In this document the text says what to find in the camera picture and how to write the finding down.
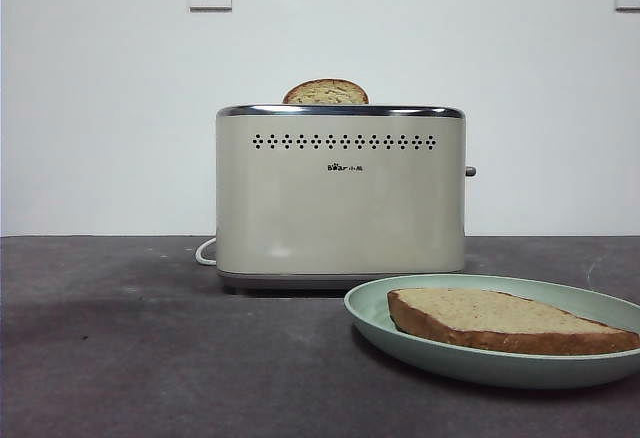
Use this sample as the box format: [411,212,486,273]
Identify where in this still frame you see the pale green round plate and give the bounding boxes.
[342,272,640,390]

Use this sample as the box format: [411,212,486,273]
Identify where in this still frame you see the large bread slice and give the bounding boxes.
[387,287,640,357]

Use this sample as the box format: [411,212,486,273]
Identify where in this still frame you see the cream toaster with chrome top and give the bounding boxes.
[215,104,478,295]

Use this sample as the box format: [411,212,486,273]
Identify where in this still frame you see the small rounded bread slice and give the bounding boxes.
[282,78,370,106]

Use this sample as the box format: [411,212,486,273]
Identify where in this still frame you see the white power cable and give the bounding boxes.
[195,237,219,267]

